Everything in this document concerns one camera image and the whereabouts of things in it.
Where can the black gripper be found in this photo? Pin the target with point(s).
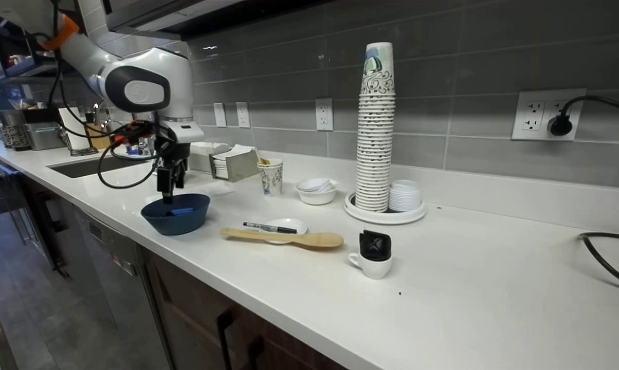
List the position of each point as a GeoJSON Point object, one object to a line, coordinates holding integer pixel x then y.
{"type": "Point", "coordinates": [171, 144]}

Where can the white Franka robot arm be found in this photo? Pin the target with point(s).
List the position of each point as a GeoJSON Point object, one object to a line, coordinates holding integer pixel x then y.
{"type": "Point", "coordinates": [144, 74]}

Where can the blue bowl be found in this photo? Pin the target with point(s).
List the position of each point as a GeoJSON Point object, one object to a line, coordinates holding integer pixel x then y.
{"type": "Point", "coordinates": [176, 223]}

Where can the black and grey marker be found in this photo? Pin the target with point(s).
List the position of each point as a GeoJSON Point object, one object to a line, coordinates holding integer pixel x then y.
{"type": "Point", "coordinates": [269, 227]}

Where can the small white bowl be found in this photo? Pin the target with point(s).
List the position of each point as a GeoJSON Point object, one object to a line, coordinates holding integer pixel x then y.
{"type": "Point", "coordinates": [317, 192]}

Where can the blue block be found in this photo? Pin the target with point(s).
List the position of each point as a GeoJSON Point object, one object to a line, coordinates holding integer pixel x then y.
{"type": "Point", "coordinates": [185, 211]}

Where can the metal napkin dispenser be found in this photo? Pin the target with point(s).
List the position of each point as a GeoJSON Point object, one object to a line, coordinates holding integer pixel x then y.
{"type": "Point", "coordinates": [237, 165]}

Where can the counter sink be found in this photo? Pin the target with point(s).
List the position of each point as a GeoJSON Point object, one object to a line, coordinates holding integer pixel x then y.
{"type": "Point", "coordinates": [89, 167]}

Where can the wooden spoon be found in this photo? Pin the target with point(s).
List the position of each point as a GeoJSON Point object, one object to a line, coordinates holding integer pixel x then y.
{"type": "Point", "coordinates": [289, 239]}

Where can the grey countertop appliance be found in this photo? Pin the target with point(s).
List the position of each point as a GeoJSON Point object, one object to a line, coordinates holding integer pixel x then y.
{"type": "Point", "coordinates": [31, 131]}

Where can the tall paper cup stack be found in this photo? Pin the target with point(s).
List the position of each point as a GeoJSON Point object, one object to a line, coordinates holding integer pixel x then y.
{"type": "Point", "coordinates": [375, 137]}

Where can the black object in cup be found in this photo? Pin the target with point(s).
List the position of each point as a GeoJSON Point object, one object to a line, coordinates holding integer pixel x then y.
{"type": "Point", "coordinates": [375, 245]}

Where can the white round cup tray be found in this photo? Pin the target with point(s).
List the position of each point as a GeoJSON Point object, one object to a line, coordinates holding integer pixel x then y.
{"type": "Point", "coordinates": [383, 216]}

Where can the white espresso cup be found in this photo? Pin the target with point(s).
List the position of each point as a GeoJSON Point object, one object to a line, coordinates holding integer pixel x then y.
{"type": "Point", "coordinates": [371, 269]}

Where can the short white cup stack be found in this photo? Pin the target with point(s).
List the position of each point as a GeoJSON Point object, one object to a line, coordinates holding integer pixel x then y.
{"type": "Point", "coordinates": [406, 197]}

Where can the black power plug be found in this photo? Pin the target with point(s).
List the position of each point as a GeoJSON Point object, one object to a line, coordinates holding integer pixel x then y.
{"type": "Point", "coordinates": [560, 125]}

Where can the white light switch plate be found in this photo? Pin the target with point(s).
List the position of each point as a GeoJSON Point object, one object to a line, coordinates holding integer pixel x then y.
{"type": "Point", "coordinates": [220, 115]}

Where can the wide white wall outlet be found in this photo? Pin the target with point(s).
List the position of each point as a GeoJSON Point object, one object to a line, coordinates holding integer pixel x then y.
{"type": "Point", "coordinates": [532, 117]}

